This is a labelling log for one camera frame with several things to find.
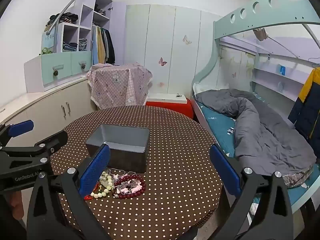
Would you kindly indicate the pink butterfly sticker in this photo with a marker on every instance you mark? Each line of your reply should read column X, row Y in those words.
column 162, row 61

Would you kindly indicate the teal bunk bed frame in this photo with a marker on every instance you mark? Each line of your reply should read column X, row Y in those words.
column 215, row 55

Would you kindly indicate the red storage box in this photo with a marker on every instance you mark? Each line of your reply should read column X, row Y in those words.
column 175, row 108

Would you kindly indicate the pink printed cloth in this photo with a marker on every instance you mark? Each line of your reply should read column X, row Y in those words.
column 112, row 85

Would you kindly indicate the teal drawer cabinet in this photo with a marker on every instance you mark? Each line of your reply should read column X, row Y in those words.
column 53, row 66

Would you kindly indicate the grey metal tin box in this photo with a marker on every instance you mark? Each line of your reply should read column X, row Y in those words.
column 127, row 156

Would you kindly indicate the white wardrobe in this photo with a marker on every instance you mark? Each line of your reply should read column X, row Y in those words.
column 162, row 30

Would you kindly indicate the small blue box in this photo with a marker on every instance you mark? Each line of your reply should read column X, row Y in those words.
column 282, row 70

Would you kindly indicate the grey duvet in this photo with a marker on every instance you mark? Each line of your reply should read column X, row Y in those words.
column 262, row 135

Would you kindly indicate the teal bedsheet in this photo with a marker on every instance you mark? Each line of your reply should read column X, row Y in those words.
column 217, row 122

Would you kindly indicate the person's left hand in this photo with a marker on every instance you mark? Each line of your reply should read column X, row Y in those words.
column 15, row 202

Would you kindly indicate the lavender stair shelf unit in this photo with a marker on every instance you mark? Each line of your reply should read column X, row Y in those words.
column 87, row 12

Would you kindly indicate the row of hanging clothes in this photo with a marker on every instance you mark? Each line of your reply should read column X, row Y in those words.
column 102, row 45

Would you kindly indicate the brown hanging cloth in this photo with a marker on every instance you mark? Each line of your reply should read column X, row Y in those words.
column 261, row 33

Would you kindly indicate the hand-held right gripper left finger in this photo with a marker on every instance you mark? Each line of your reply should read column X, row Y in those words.
column 95, row 170

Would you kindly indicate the dark folded clothes pile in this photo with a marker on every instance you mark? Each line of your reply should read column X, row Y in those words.
column 63, row 17

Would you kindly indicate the green toy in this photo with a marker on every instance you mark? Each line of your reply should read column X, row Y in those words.
column 45, row 51

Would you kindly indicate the folded grey clothes stack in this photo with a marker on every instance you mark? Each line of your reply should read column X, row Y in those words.
column 83, row 43

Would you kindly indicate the grey patterned pillow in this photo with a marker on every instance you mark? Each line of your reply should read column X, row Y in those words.
column 297, row 177

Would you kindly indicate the white box lid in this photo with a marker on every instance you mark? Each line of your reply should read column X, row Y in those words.
column 162, row 97

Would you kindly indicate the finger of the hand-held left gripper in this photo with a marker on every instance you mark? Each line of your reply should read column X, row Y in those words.
column 53, row 140
column 21, row 128

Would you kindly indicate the yellow and navy jacket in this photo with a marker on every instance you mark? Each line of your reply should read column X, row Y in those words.
column 310, row 105

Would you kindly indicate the folded jeans stack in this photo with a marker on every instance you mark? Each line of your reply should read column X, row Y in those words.
column 70, row 47

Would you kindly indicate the brown polka-dot tablecloth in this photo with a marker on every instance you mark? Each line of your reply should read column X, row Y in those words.
column 175, row 180

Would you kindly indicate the pale butterfly sticker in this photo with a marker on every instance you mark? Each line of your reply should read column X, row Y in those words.
column 186, row 40

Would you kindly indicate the grey metal handrail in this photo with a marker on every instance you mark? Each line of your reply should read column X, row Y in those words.
column 75, row 1

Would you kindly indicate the beige low cabinet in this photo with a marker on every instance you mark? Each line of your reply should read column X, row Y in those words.
column 50, row 105

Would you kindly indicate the small dark clothes pile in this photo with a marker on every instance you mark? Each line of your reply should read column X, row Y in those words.
column 100, row 10

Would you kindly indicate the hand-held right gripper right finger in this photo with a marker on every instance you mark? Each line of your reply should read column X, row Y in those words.
column 225, row 171

